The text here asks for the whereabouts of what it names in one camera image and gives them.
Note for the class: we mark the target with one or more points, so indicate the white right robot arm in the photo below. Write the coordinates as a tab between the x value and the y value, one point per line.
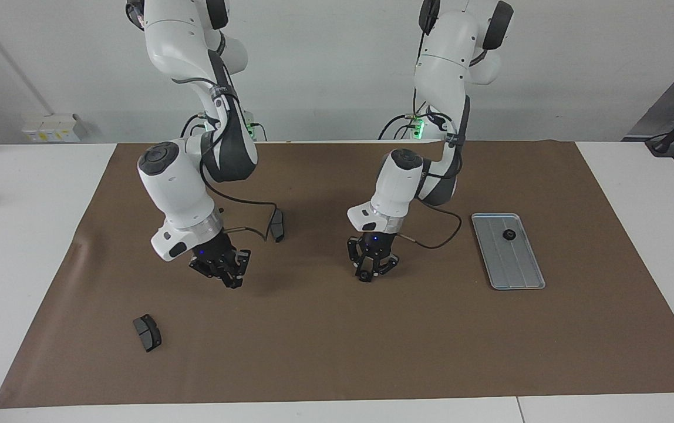
172	188

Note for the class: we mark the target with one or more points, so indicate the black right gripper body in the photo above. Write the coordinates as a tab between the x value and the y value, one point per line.
211	255

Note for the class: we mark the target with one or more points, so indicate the brown paper table mat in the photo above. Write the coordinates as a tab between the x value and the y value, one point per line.
313	341

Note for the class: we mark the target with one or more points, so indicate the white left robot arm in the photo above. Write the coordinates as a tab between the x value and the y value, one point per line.
396	182

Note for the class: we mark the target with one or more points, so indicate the short dark grey brake pad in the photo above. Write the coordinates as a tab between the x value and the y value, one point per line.
148	335

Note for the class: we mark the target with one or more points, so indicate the white wall socket box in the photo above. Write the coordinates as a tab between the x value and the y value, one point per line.
49	128

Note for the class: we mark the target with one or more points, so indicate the long dark grey brake pad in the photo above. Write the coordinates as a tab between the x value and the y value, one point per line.
278	230

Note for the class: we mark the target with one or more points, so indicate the silver metal ribbed tray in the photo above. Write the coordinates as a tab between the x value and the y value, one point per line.
519	264

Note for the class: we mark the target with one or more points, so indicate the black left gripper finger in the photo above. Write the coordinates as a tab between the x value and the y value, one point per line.
354	255
387	264

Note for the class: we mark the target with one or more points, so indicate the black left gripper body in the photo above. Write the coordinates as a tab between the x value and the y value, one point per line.
375	245

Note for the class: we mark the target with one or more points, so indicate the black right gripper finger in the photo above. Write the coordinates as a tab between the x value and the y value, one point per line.
225	278
242	261

